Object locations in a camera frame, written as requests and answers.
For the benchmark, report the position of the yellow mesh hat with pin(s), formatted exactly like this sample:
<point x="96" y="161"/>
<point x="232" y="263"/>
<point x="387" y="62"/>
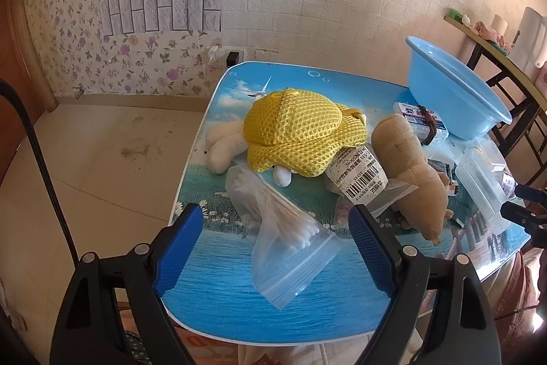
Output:
<point x="290" y="121"/>

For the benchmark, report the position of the black charger plug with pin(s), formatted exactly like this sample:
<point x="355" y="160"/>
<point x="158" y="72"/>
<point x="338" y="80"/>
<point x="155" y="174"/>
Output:
<point x="232" y="59"/>

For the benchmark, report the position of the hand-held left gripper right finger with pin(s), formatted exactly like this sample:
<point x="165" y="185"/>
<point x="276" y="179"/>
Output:
<point x="371" y="249"/>

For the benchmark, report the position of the black frame side table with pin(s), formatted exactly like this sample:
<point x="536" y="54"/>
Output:
<point x="513" y="70"/>

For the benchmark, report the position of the white plush toy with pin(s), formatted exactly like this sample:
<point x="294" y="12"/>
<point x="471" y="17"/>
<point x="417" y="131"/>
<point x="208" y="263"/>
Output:
<point x="222" y="142"/>

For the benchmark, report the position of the clear plastic box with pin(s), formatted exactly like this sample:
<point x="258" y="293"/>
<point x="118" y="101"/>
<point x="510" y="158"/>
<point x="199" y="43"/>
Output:
<point x="483" y="185"/>

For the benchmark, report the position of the white wall socket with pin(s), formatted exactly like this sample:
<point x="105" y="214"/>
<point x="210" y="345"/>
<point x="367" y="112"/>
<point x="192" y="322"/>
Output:
<point x="240" y="57"/>

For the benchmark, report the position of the brown wooden door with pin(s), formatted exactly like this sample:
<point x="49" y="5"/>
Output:
<point x="17" y="61"/>

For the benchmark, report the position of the white plug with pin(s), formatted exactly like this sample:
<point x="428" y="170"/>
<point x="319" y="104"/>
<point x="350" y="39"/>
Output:
<point x="215" y="56"/>

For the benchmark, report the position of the person's knit sweater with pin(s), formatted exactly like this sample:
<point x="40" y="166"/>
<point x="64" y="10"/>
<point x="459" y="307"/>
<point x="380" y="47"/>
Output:
<point x="513" y="288"/>

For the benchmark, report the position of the white paper roll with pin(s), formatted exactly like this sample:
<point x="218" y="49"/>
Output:
<point x="499" y="27"/>

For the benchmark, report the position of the grey snack packet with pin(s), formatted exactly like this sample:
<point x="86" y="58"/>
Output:
<point x="440" y="170"/>

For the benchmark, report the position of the clear floss pick box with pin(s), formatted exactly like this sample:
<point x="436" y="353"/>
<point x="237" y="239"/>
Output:
<point x="406" y="112"/>

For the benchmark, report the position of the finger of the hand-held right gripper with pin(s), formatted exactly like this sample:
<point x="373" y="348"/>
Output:
<point x="530" y="193"/>
<point x="523" y="219"/>

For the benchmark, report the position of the brown plush toy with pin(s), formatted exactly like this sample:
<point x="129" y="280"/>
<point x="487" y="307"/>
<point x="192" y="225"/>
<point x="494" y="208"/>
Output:
<point x="401" y="151"/>

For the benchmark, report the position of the printed scenery desktop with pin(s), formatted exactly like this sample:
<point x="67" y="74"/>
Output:
<point x="222" y="283"/>

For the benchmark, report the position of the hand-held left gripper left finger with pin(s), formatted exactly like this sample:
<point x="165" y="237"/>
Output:
<point x="179" y="247"/>

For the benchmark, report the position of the clear bag with white label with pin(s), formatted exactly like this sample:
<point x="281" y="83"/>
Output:
<point x="359" y="177"/>

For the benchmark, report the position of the pink crumpled cloth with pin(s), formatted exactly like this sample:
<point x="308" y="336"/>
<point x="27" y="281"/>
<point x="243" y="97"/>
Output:
<point x="485" y="29"/>

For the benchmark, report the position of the green small item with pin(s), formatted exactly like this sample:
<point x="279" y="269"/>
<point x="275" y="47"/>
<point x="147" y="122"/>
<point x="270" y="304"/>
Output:
<point x="455" y="14"/>

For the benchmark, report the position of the blue plastic basin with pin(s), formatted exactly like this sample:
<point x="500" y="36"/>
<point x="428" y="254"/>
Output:
<point x="448" y="91"/>

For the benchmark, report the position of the clear bag of cotton swabs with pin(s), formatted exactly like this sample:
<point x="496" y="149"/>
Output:
<point x="290" y="232"/>

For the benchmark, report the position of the metal pipe stub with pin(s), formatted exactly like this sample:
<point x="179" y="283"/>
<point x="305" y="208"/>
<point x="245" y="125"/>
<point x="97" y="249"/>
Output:
<point x="78" y="92"/>

